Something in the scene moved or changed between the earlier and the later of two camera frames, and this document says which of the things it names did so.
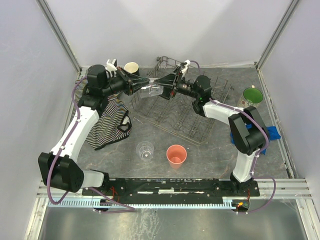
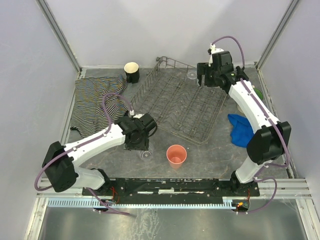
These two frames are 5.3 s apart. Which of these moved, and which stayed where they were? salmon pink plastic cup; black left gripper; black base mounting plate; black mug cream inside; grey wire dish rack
Moved: black left gripper
Stayed: salmon pink plastic cup; grey wire dish rack; black mug cream inside; black base mounting plate
